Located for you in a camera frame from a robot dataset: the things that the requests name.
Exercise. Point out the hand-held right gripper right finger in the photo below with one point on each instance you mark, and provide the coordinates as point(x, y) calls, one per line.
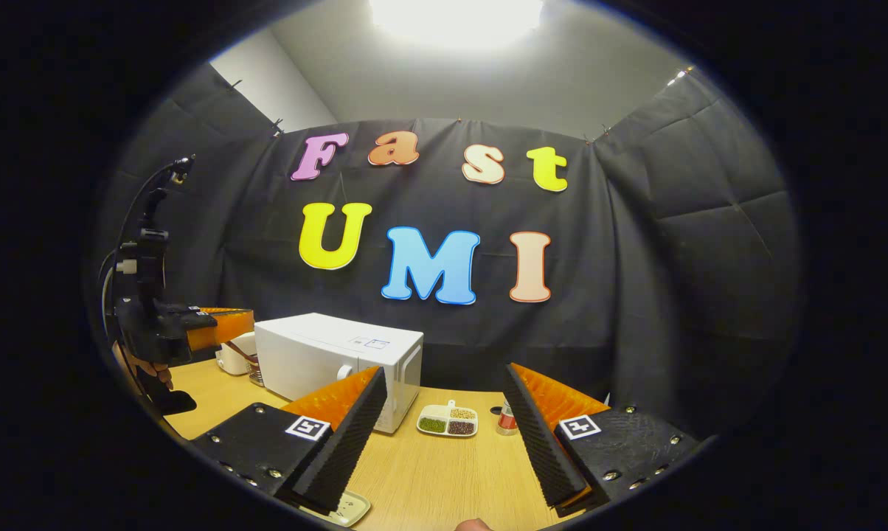
point(540, 450)

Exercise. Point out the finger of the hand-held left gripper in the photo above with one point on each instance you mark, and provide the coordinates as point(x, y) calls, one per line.
point(226, 328)

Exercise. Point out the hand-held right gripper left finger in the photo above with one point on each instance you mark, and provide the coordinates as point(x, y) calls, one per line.
point(348, 450)

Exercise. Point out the white microwave oven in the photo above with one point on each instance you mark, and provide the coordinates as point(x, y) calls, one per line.
point(318, 354)

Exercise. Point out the white toaster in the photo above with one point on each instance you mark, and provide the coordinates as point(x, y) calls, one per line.
point(234, 358)

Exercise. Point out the clear bottle red label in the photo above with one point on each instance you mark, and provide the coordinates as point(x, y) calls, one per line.
point(506, 422)

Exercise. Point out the pale green tray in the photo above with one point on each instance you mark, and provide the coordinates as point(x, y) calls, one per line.
point(352, 507)

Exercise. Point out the white divided bean dish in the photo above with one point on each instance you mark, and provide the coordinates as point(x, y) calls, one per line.
point(444, 411)

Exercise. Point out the small ceiling lamp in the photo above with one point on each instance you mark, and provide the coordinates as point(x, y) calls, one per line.
point(684, 72)

